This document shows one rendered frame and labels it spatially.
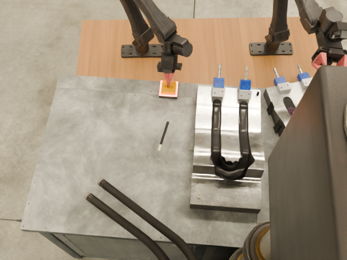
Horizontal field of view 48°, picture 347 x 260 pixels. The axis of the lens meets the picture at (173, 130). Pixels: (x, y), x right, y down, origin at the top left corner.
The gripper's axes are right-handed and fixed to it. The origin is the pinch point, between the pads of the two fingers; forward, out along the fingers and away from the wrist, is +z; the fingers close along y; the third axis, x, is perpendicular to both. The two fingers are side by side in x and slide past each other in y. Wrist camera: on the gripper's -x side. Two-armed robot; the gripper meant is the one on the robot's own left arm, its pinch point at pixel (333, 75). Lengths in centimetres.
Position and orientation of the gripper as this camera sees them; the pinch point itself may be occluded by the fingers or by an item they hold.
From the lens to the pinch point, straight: 143.5
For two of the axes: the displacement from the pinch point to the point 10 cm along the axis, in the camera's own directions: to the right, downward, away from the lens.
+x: -1.7, 4.7, 8.7
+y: 9.9, 0.8, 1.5
